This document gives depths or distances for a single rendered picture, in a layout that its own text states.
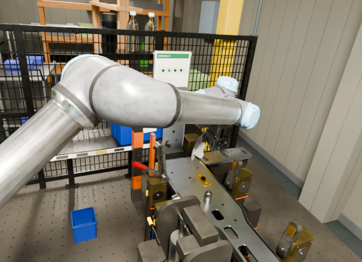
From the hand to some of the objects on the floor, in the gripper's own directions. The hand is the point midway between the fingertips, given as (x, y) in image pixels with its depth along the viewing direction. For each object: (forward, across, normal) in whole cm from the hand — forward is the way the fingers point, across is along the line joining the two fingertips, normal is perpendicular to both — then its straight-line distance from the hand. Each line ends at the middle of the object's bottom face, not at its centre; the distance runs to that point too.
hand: (206, 157), depth 110 cm
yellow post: (+118, +43, +51) cm, 135 cm away
